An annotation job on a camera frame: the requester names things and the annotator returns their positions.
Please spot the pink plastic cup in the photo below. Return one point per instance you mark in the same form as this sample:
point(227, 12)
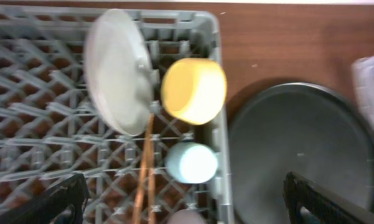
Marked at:
point(186, 217)

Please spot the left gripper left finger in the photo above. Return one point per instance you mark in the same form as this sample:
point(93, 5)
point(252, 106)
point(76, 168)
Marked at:
point(62, 203)

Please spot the yellow bowl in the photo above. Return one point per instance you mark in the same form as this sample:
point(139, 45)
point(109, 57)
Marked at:
point(193, 90)

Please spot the clear plastic bin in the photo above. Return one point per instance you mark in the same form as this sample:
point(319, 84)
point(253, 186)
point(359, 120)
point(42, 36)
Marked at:
point(363, 80)

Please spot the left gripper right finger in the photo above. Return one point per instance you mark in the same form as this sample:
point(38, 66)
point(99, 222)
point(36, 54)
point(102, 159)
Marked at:
point(308, 202)

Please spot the blue plastic cup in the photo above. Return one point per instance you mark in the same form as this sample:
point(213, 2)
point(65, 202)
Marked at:
point(191, 163)

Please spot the wooden chopstick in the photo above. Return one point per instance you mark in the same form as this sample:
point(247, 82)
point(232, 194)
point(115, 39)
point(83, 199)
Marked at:
point(144, 167)
point(151, 186)

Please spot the grey dishwasher rack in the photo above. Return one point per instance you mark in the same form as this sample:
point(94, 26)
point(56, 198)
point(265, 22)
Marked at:
point(49, 129)

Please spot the round black tray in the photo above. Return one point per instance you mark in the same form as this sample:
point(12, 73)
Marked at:
point(304, 128)

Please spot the grey plate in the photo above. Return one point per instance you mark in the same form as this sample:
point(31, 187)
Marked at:
point(118, 72)

